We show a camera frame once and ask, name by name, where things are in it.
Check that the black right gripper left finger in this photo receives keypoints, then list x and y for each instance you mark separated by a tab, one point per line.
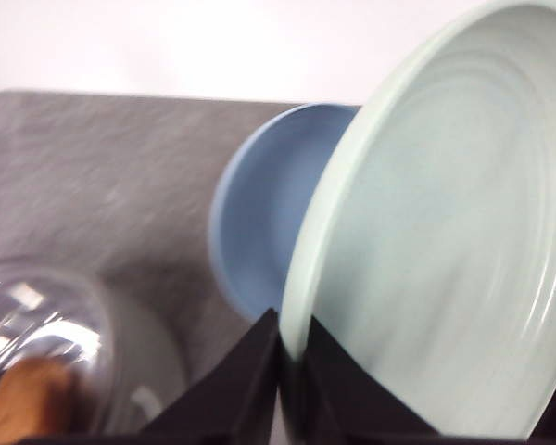
231	403

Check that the glass steamer lid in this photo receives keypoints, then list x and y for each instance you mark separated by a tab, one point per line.
58	312

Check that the dark grey table mat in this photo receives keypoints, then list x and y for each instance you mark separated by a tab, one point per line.
122	187

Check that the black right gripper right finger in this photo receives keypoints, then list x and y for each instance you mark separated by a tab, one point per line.
329	397

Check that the green electric steamer pot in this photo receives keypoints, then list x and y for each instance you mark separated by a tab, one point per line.
161	344

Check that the green plate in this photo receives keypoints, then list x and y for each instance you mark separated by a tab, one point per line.
426	246

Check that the brown potato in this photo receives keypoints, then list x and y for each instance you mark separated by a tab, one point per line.
36	397

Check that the blue plate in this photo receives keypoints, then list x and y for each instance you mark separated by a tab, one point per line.
261	196

